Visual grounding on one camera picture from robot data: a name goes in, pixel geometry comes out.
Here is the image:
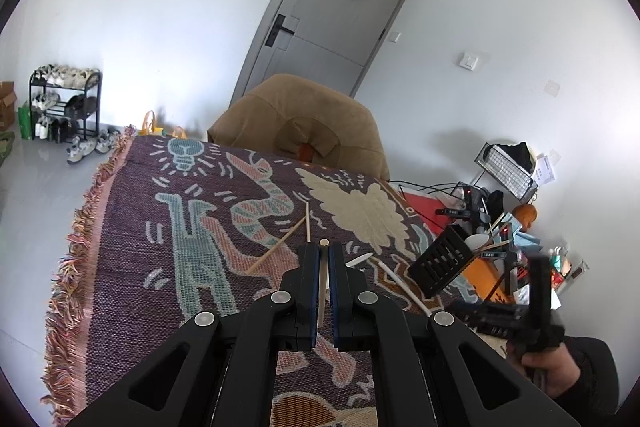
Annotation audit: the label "person's right forearm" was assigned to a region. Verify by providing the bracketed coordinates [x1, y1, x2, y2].
[545, 336, 621, 415]

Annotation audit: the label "green floor mat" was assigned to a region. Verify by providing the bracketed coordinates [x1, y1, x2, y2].
[0, 132, 16, 168]

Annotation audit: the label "orange plush toy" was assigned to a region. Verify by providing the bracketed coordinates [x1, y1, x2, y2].
[512, 204, 538, 233]

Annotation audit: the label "grey panel door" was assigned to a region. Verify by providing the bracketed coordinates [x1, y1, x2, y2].
[230, 0, 423, 108]

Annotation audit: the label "cardboard box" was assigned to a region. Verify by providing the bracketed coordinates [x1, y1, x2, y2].
[0, 81, 17, 130]

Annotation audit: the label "white paper sheet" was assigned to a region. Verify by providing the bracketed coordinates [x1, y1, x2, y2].
[532, 154, 558, 185]

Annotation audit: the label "person's right hand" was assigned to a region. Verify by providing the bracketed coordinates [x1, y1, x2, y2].
[506, 338, 581, 400]

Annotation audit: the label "black cloth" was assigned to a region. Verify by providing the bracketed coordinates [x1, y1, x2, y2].
[500, 142, 533, 175]

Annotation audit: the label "rows of shoes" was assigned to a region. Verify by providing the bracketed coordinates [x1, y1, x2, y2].
[31, 64, 98, 142]

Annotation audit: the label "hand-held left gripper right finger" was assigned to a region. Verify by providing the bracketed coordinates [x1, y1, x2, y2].
[327, 243, 581, 427]

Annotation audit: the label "colourful jar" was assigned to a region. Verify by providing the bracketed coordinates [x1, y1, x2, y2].
[550, 247, 576, 283]

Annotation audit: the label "black slotted utensil holder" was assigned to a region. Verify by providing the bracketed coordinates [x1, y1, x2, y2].
[409, 223, 483, 300]

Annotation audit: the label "dark green shopping bag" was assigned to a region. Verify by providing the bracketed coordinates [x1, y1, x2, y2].
[17, 102, 35, 140]

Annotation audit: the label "light blue box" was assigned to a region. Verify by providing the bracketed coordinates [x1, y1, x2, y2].
[500, 214, 527, 239]

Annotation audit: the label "yellow bag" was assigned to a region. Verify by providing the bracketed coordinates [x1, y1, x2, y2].
[139, 111, 188, 138]

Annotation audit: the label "tan upholstered chair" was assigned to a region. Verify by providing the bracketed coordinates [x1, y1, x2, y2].
[207, 73, 391, 180]

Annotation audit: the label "black wire basket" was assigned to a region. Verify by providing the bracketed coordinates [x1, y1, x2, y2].
[474, 143, 538, 205]

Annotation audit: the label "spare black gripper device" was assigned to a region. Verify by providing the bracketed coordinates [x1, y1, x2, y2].
[480, 227, 526, 298]
[435, 187, 493, 228]

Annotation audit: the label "grey sneaker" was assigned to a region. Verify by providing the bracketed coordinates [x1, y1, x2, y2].
[95, 129, 121, 155]
[66, 138, 98, 165]

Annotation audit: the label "black cables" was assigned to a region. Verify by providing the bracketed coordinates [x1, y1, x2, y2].
[387, 179, 471, 202]

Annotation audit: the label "black shoe rack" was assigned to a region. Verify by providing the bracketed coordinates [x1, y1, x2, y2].
[28, 66, 103, 142]

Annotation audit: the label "printed fringed blanket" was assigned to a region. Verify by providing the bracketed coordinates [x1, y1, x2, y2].
[40, 127, 506, 427]

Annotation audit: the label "black door handle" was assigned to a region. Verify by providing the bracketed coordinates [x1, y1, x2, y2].
[265, 14, 293, 48]

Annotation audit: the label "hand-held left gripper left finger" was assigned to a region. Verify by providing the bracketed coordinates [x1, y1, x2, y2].
[65, 243, 321, 427]

